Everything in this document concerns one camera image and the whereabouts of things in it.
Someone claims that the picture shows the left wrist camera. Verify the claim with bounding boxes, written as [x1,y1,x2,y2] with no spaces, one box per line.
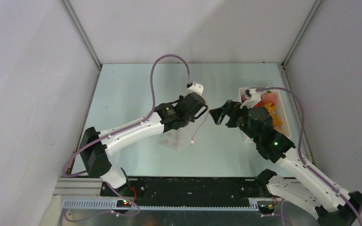
[185,82,204,96]

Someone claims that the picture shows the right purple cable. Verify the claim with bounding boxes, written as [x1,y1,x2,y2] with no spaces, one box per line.
[255,87,362,226]

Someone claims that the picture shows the white plastic basket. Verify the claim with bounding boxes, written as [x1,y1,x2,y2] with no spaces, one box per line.
[238,89,292,144]

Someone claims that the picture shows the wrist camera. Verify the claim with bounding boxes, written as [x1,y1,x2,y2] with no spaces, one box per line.
[239,88,262,109]
[185,82,204,96]

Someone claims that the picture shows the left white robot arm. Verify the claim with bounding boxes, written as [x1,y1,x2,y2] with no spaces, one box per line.
[80,92,208,196]

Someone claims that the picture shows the pink peach top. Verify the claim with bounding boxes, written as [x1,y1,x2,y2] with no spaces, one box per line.
[262,92,278,105]

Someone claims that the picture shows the clear zip top bag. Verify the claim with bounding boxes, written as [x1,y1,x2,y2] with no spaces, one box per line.
[157,108,209,151]

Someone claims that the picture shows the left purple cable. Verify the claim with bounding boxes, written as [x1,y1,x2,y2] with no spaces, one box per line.
[61,54,205,223]

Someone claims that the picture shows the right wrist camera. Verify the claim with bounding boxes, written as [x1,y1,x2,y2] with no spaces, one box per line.
[239,88,262,109]

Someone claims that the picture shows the purple cable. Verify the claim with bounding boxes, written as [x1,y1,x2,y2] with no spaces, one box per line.
[255,87,362,226]
[61,54,205,223]

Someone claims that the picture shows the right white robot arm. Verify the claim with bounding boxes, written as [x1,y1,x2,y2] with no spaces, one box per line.
[209,100,362,226]

